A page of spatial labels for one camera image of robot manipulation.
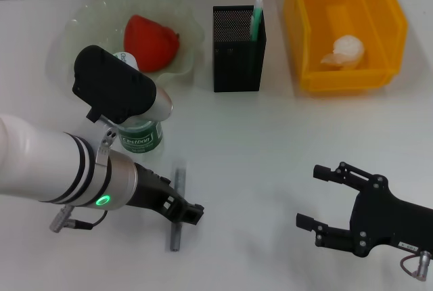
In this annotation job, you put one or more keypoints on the clear bottle with green label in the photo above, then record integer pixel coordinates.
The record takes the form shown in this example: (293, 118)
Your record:
(138, 138)

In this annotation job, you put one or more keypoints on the red-orange toy fruit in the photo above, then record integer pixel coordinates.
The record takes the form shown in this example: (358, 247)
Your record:
(152, 40)

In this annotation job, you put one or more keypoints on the black mesh pen holder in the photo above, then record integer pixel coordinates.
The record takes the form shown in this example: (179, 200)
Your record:
(236, 67)

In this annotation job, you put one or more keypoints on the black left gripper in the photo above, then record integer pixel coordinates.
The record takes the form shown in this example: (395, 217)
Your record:
(152, 191)

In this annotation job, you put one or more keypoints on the white paper ball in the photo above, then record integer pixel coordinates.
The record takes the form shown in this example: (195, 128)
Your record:
(348, 49)

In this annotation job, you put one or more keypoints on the yellow plastic bin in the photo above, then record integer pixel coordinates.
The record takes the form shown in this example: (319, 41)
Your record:
(345, 81)

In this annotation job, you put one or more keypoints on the grey glitter pen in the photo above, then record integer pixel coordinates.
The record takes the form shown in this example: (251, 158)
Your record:
(174, 237)

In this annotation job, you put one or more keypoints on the pale green glass fruit plate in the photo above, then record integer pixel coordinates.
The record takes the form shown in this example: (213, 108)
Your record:
(88, 27)

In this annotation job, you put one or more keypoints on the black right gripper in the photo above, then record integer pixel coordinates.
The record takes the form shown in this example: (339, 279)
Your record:
(389, 220)

